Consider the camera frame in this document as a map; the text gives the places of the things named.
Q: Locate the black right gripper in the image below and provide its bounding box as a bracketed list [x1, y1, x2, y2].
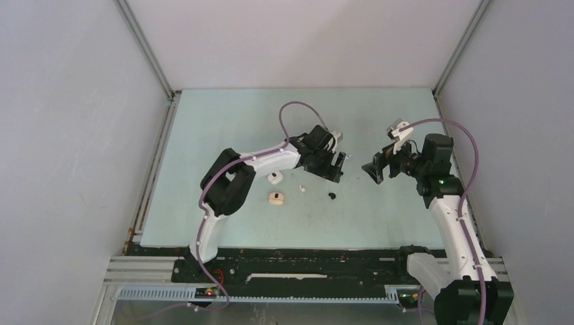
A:
[362, 135, 428, 184]

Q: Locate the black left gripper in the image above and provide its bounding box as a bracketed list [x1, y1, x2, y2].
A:
[303, 146, 345, 183]

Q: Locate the white earbud charging case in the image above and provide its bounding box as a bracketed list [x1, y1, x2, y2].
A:
[267, 171, 284, 185]

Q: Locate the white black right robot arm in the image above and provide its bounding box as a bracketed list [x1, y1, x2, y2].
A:
[362, 133, 514, 324]

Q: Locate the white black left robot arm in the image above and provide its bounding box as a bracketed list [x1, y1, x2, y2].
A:
[187, 125, 347, 282]

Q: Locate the beige earbud charging case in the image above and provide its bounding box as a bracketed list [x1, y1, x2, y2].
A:
[268, 192, 285, 206]

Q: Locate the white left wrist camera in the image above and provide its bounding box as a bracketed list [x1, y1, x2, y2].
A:
[326, 131, 343, 152]

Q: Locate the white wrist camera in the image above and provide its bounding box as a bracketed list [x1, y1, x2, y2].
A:
[326, 131, 343, 152]
[387, 118, 414, 154]

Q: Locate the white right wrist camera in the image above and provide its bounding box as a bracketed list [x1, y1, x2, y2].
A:
[387, 118, 414, 154]

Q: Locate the white slotted cable duct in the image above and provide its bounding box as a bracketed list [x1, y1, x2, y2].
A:
[116, 286, 399, 304]

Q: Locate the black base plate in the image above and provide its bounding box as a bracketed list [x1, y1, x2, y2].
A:
[125, 244, 449, 301]

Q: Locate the aluminium corner post right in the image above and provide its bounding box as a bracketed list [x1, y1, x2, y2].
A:
[433, 0, 493, 100]

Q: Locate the aluminium corner post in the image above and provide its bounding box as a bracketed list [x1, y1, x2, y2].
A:
[433, 0, 493, 100]
[114, 0, 175, 101]

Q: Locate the aluminium corner post left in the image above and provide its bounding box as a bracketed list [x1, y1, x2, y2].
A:
[114, 0, 175, 101]

